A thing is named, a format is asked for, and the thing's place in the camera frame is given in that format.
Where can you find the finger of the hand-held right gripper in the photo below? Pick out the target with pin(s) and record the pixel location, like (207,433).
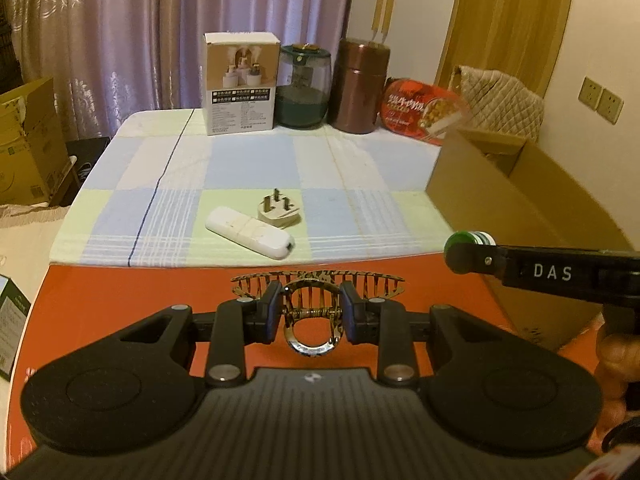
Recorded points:
(475,260)

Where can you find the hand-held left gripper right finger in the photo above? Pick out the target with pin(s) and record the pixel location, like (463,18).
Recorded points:
(349,310)

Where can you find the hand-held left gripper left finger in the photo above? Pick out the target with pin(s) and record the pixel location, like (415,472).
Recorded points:
(273,310)

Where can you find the green and white bottle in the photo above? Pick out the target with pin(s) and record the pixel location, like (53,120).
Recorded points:
(462,236)

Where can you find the tortoiseshell hair claw clip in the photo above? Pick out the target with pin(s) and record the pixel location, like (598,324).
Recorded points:
(320,276)

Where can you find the brown cardboard box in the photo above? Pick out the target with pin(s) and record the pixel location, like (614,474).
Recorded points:
(480,195)

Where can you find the person's right hand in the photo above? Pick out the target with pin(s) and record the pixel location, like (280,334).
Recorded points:
(612,360)

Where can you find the white remote control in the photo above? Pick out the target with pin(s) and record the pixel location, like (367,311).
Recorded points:
(240,227)

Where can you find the white plug adapter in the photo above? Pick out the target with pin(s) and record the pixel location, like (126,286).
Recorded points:
(275,217)

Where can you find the red printed mat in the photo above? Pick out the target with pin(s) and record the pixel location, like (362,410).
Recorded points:
(125,290)

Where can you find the checkered pastel tablecloth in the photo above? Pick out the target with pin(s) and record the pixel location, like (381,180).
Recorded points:
(250,160)

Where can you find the beige quilted cushion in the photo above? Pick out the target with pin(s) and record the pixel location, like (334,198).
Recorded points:
(500,100)

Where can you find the red snack bag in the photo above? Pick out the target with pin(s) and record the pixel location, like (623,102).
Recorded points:
(410,105)

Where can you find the red and white printed bag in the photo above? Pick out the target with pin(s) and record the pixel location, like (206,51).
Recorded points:
(615,467)

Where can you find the brown metal canister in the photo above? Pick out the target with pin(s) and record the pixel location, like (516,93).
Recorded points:
(357,90)

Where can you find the green glass jar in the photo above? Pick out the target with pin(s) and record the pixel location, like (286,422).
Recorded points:
(302,105)

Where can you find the white product box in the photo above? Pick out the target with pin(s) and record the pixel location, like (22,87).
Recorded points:
(240,85)

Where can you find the wooden door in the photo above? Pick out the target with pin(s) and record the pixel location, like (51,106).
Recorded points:
(510,20)

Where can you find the small green printed box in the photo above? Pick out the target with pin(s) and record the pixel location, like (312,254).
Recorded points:
(12,325)

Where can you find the printed cardboard storage box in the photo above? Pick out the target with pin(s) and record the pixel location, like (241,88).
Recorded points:
(30,150)

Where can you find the purple curtain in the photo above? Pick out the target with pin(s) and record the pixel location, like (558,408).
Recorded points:
(125,35)

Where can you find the gold wall socket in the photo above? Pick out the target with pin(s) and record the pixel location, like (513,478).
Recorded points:
(591,92)
(611,106)

